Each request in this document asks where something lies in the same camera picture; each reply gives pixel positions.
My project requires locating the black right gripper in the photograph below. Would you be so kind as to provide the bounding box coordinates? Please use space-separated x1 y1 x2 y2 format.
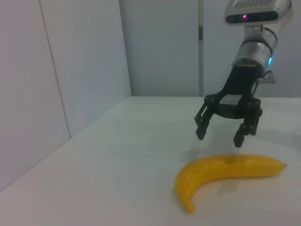
194 63 263 148

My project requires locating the yellow banana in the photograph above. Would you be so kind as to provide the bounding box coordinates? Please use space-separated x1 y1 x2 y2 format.
174 153 287 214

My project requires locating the grey vertical door strip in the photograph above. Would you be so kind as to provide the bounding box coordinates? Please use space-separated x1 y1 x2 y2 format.
197 0 205 97

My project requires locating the right arm cable plug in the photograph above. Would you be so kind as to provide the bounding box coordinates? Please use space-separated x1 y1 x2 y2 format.
257 70 277 84

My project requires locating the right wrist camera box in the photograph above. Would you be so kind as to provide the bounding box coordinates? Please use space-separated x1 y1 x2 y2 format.
223 0 291 25

